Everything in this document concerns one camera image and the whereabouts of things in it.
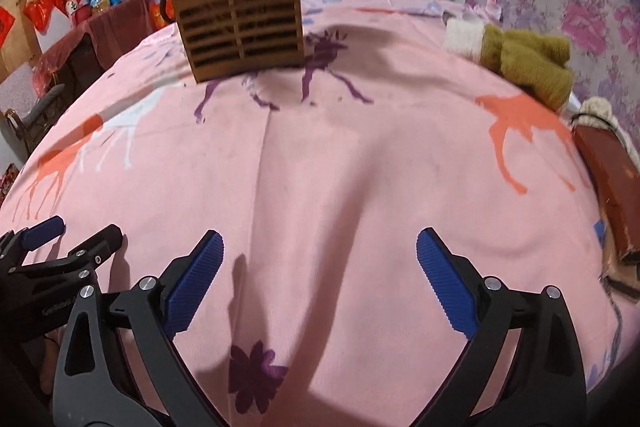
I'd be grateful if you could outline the wooden armchair with cushion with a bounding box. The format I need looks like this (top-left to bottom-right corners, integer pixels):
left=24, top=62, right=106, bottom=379
left=1, top=84, right=67, bottom=156

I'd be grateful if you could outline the red brown box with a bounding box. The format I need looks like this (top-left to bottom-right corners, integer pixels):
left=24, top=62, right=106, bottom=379
left=572, top=124, right=639, bottom=265

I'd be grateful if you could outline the red cloth covered side table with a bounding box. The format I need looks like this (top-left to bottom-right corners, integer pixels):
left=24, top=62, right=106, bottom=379
left=31, top=0, right=156, bottom=98

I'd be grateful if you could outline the pink deer print tablecloth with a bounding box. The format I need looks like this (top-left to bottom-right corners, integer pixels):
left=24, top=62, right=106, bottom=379
left=1, top=0, right=639, bottom=426

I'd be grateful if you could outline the wooden slatted utensil holder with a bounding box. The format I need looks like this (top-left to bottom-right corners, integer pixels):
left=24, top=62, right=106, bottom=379
left=174, top=0, right=305, bottom=82

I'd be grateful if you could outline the olive green plush cloth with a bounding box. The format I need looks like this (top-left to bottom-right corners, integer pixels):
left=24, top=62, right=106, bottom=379
left=444, top=17, right=573, bottom=112

